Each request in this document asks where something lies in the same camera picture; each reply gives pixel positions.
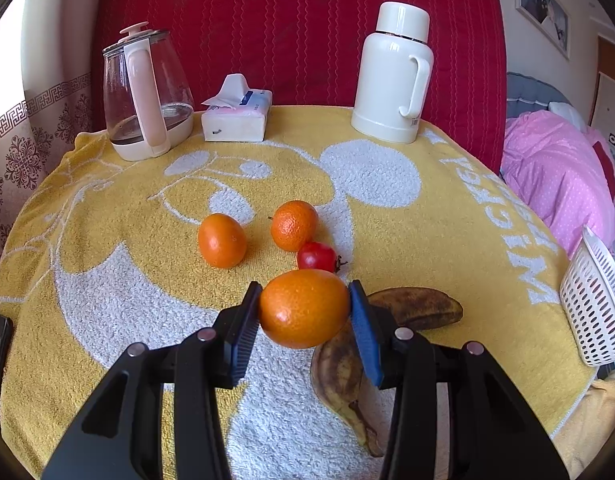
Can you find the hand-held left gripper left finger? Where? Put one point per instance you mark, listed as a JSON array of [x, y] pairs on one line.
[[245, 332]]

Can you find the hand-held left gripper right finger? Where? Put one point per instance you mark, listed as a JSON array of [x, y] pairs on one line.
[[365, 340]]

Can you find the overripe brown banana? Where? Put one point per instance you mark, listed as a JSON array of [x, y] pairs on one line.
[[337, 375]]

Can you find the large orange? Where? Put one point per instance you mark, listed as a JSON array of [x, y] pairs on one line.
[[305, 307]]

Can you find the smooth orange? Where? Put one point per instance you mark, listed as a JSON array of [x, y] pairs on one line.
[[221, 240]]

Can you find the white plastic basket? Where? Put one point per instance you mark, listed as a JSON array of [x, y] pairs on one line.
[[592, 310]]

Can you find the red hawthorn fruit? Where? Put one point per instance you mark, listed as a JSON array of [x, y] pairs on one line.
[[315, 256]]

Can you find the yellow and white towel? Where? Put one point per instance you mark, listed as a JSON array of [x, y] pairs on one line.
[[137, 310]]

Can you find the rough-skinned mandarin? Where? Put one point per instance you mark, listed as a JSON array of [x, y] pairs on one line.
[[293, 225]]

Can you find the white tissue pack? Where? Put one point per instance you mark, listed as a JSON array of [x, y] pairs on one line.
[[235, 122]]

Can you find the beige cushion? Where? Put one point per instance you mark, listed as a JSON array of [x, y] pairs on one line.
[[592, 410]]

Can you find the pink dotted quilt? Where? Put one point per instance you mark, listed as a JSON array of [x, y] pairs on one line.
[[552, 175]]

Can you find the white thermos flask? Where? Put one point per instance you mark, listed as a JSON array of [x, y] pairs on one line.
[[387, 80]]

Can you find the patterned beige curtain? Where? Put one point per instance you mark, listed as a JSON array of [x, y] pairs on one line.
[[37, 135]]

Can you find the grey bed headboard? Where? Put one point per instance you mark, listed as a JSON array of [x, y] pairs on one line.
[[530, 92]]

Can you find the dark red pillow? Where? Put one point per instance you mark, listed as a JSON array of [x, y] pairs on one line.
[[606, 165]]

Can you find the white pillow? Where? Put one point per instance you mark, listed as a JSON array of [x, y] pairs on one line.
[[567, 112]]

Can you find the red quilted cover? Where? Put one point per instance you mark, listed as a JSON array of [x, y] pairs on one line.
[[287, 25]]

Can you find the beige wardrobe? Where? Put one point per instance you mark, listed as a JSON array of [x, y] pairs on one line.
[[612, 90]]

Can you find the framed wall picture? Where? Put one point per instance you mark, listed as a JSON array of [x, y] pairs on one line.
[[542, 5]]

